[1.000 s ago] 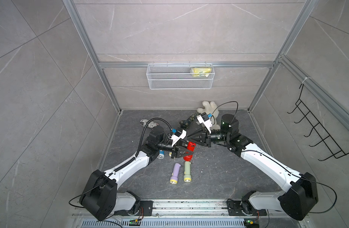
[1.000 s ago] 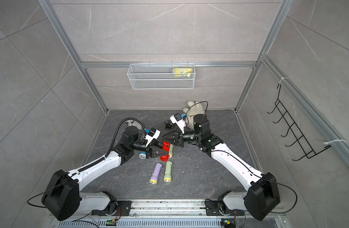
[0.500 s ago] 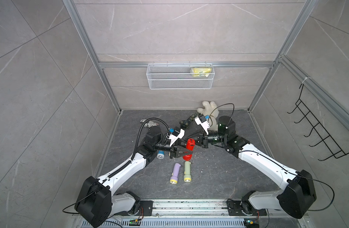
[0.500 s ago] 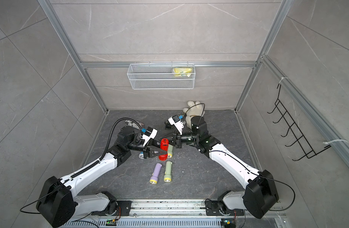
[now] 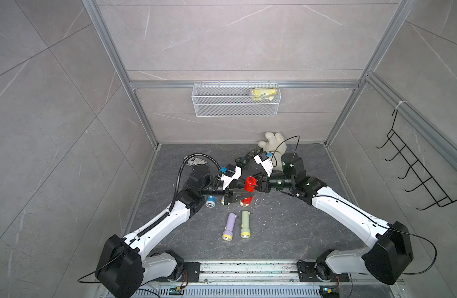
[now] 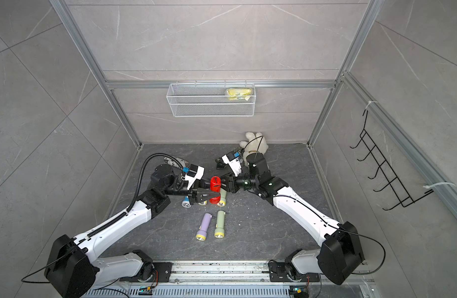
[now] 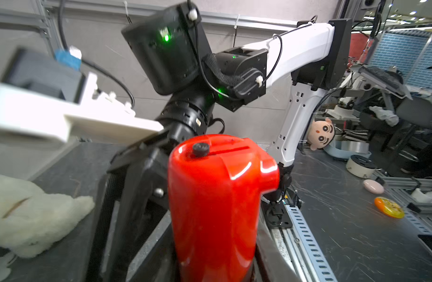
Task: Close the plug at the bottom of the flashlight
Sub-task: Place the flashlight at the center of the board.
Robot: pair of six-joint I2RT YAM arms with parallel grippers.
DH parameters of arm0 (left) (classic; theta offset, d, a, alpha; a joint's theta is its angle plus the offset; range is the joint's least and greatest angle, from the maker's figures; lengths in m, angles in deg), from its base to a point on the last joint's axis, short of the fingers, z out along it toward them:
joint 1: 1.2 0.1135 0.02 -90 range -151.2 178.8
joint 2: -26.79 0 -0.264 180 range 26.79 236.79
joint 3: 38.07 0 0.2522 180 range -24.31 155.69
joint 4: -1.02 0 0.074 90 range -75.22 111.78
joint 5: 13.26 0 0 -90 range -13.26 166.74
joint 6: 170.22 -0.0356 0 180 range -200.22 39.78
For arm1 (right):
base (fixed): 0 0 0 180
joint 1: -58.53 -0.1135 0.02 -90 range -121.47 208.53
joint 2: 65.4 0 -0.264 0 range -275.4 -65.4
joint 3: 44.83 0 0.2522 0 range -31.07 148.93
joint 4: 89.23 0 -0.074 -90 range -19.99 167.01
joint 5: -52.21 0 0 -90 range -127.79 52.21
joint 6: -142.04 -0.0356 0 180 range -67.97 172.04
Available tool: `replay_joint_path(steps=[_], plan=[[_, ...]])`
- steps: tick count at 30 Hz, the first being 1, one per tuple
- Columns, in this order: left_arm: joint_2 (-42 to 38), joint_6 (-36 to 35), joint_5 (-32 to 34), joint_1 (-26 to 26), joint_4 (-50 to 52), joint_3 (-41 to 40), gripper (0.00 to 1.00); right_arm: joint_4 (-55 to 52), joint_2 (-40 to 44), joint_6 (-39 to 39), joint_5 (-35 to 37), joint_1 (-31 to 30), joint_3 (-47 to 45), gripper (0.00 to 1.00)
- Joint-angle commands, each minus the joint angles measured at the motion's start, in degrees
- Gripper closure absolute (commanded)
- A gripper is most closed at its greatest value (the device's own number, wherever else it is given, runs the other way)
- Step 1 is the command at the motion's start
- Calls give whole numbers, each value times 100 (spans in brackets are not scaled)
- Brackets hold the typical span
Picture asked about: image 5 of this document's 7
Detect green flashlight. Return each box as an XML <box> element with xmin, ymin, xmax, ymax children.
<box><xmin>240</xmin><ymin>210</ymin><xmax>251</xmax><ymax>238</ymax></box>

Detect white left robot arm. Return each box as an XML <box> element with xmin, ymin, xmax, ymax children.
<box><xmin>94</xmin><ymin>164</ymin><xmax>257</xmax><ymax>298</ymax></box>

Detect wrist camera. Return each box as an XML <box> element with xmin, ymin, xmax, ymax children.
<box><xmin>254</xmin><ymin>151</ymin><xmax>274</xmax><ymax>177</ymax></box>
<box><xmin>218</xmin><ymin>164</ymin><xmax>242</xmax><ymax>190</ymax></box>

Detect white wire mesh basket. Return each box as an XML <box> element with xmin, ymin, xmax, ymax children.
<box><xmin>191</xmin><ymin>83</ymin><xmax>281</xmax><ymax>117</ymax></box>

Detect yellow packet in basket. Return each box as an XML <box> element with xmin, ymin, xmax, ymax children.
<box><xmin>249</xmin><ymin>88</ymin><xmax>278</xmax><ymax>101</ymax></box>

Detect blue flashlight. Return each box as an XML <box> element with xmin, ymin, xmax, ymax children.
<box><xmin>205</xmin><ymin>195</ymin><xmax>216</xmax><ymax>208</ymax></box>

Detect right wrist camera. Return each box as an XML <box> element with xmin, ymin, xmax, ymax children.
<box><xmin>254</xmin><ymin>151</ymin><xmax>274</xmax><ymax>177</ymax></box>

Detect metal base rail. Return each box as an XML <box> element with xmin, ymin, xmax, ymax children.
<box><xmin>90</xmin><ymin>260</ymin><xmax>404</xmax><ymax>298</ymax></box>

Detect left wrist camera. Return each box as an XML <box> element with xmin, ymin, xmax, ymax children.
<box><xmin>218</xmin><ymin>164</ymin><xmax>242</xmax><ymax>190</ymax></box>

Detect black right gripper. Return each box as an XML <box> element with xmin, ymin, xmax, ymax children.
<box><xmin>244</xmin><ymin>170</ymin><xmax>294</xmax><ymax>194</ymax></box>

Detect white plush toy dog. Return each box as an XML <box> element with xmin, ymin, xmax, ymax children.
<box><xmin>258</xmin><ymin>132</ymin><xmax>287</xmax><ymax>171</ymax></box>

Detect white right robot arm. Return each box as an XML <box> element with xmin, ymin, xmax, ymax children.
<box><xmin>254</xmin><ymin>151</ymin><xmax>414</xmax><ymax>285</ymax></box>

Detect black wall hook rack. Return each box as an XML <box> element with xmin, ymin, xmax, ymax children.
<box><xmin>376</xmin><ymin>109</ymin><xmax>457</xmax><ymax>211</ymax></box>

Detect red flashlight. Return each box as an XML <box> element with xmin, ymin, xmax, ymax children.
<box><xmin>240</xmin><ymin>176</ymin><xmax>257</xmax><ymax>207</ymax></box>

